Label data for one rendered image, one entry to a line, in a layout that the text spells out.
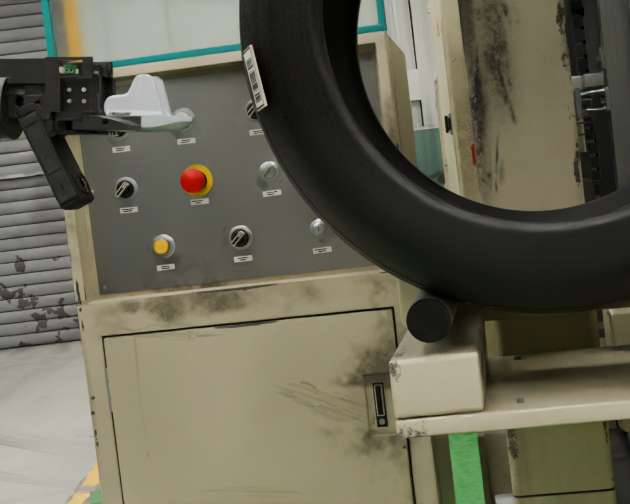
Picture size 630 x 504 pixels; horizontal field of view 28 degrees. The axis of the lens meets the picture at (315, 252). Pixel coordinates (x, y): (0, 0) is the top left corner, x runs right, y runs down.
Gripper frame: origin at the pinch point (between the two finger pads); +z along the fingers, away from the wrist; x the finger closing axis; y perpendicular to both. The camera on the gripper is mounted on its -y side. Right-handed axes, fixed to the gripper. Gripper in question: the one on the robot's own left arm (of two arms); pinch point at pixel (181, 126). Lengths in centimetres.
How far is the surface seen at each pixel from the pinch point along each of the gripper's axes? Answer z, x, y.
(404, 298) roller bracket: 22.0, 25.9, -20.8
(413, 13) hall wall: -41, 914, 120
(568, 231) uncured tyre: 40.1, -12.7, -10.1
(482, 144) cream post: 31.4, 28.3, -1.5
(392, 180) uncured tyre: 23.7, -12.7, -5.5
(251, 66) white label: 9.8, -11.1, 5.4
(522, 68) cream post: 36.2, 28.4, 8.0
